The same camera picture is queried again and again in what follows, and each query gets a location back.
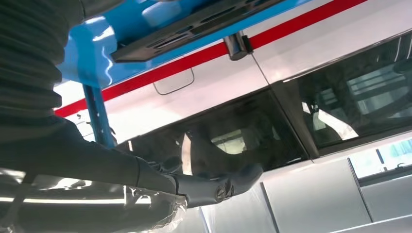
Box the blue metal shelf rack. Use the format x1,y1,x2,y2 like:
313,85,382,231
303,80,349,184
58,0,311,149

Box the clear plastic hand wrap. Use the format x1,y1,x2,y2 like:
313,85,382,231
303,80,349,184
0,167,188,233

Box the white car fuel flap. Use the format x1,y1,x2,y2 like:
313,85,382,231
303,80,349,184
153,68,195,96

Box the white car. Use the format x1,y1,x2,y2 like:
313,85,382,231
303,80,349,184
53,0,412,233

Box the black glossy cylinder post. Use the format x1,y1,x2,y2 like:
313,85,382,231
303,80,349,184
223,30,254,62

